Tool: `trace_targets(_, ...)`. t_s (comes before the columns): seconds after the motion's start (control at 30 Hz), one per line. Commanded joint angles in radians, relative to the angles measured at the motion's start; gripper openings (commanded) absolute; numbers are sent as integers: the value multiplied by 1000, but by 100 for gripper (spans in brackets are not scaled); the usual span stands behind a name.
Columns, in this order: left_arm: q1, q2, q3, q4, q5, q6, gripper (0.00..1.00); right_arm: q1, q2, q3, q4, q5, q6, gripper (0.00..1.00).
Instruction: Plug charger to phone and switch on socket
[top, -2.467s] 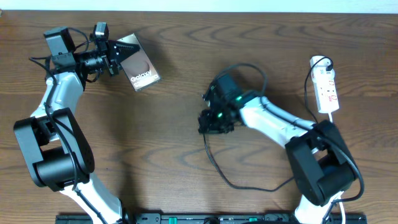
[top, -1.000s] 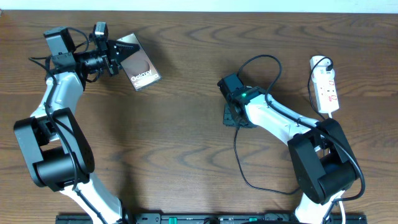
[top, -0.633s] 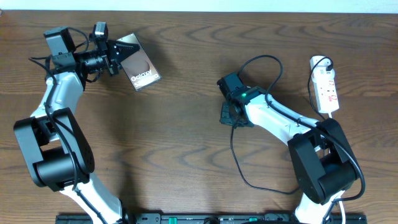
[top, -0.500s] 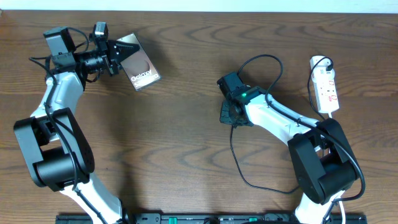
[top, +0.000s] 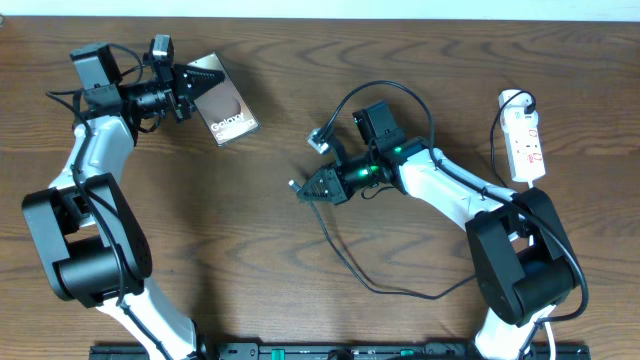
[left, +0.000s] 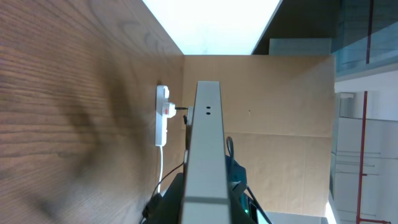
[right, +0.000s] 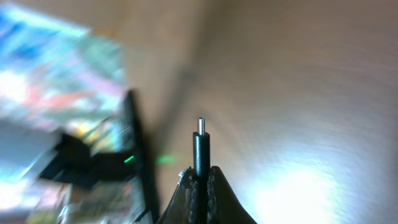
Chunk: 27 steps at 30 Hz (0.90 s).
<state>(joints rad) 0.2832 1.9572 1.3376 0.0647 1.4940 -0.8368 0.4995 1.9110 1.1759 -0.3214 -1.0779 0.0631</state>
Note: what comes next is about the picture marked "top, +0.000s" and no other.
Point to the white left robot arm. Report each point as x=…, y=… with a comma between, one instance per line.
x=91, y=246

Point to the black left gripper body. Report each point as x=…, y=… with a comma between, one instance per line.
x=156, y=96

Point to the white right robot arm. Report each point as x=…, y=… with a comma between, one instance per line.
x=524, y=264

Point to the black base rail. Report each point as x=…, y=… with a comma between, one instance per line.
x=431, y=350

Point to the white USB charger adapter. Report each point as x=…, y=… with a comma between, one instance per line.
x=517, y=104

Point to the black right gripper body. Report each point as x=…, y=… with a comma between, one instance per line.
x=358, y=173

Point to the white power strip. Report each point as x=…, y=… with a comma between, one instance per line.
x=524, y=151

